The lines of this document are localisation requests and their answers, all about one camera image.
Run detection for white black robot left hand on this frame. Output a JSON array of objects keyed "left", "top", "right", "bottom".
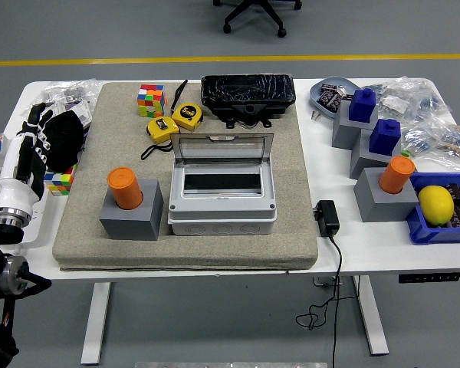
[{"left": 0, "top": 102, "right": 57, "bottom": 215}]

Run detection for orange cylinder battery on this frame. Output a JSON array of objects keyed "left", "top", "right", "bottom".
[
  {"left": 378, "top": 155, "right": 416, "bottom": 195},
  {"left": 107, "top": 166, "right": 145, "bottom": 211}
]

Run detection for grey block with round hole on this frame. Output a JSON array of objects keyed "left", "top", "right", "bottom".
[{"left": 98, "top": 178, "right": 165, "bottom": 242}]

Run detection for grey junction box clear lid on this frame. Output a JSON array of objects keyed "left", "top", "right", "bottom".
[{"left": 166, "top": 133, "right": 279, "bottom": 237}]

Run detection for colourful puzzle cube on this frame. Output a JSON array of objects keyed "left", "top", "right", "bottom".
[
  {"left": 44, "top": 164, "right": 79, "bottom": 197},
  {"left": 136, "top": 84, "right": 167, "bottom": 119}
]

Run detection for black cloth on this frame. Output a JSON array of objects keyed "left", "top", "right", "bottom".
[{"left": 45, "top": 111, "right": 86, "bottom": 173}]

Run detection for clear bags small parts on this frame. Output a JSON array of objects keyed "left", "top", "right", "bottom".
[{"left": 30, "top": 78, "right": 104, "bottom": 116}]

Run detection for white table leg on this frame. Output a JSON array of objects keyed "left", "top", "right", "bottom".
[
  {"left": 80, "top": 282, "right": 112, "bottom": 365},
  {"left": 352, "top": 275, "right": 390, "bottom": 357}
]

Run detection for yellow tape measure 5m print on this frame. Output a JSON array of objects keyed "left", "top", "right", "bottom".
[{"left": 171, "top": 102, "right": 205, "bottom": 133}]

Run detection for black tweezers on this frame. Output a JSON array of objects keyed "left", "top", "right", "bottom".
[{"left": 170, "top": 79, "right": 189, "bottom": 116}]

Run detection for grey-brown fabric mat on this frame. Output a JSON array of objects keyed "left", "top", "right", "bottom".
[{"left": 51, "top": 80, "right": 319, "bottom": 272}]

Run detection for black rectangular case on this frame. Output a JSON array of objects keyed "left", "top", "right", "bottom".
[{"left": 200, "top": 73, "right": 296, "bottom": 130}]

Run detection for black office chair base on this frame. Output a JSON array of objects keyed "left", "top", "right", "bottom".
[{"left": 212, "top": 0, "right": 303, "bottom": 38}]

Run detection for black power adapter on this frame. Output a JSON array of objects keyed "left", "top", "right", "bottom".
[{"left": 312, "top": 199, "right": 341, "bottom": 238}]

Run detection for blue-grey oval dish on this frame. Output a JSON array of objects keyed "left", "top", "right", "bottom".
[{"left": 309, "top": 76, "right": 363, "bottom": 116}]

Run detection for dark wrapped candy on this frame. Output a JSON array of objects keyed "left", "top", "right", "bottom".
[
  {"left": 320, "top": 83, "right": 349, "bottom": 97},
  {"left": 317, "top": 91, "right": 344, "bottom": 114}
]

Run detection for grey holder block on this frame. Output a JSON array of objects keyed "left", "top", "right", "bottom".
[
  {"left": 349, "top": 128, "right": 403, "bottom": 180},
  {"left": 353, "top": 166, "right": 421, "bottom": 223},
  {"left": 331, "top": 99, "right": 380, "bottom": 150}
]

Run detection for blue plastic block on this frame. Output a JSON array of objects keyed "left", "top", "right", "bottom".
[
  {"left": 347, "top": 87, "right": 377, "bottom": 124},
  {"left": 368, "top": 118, "right": 403, "bottom": 157}
]

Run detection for clear bag white parts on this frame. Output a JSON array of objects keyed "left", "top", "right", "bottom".
[{"left": 371, "top": 76, "right": 419, "bottom": 118}]

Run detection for blue plastic bin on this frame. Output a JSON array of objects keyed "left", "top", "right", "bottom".
[{"left": 405, "top": 171, "right": 460, "bottom": 246}]

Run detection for yellow lemon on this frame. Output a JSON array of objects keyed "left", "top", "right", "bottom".
[{"left": 417, "top": 185, "right": 455, "bottom": 226}]

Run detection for black table control panel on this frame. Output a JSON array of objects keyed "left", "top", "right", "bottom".
[{"left": 398, "top": 271, "right": 460, "bottom": 284}]

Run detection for clear bag blue resistors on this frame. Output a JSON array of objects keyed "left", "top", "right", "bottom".
[{"left": 406, "top": 80, "right": 452, "bottom": 123}]

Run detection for clear bag mixed resistors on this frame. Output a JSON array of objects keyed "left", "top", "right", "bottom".
[{"left": 400, "top": 116, "right": 460, "bottom": 172}]

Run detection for white switch panel package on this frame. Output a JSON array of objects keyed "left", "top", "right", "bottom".
[{"left": 65, "top": 97, "right": 94, "bottom": 133}]

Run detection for yellow tape measure black strap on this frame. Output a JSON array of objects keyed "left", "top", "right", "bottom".
[{"left": 140, "top": 116, "right": 181, "bottom": 161}]

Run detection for metal table bracket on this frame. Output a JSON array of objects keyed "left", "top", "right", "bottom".
[{"left": 313, "top": 276, "right": 344, "bottom": 287}]

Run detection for black adapter cord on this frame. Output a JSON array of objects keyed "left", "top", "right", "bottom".
[{"left": 294, "top": 233, "right": 360, "bottom": 368}]

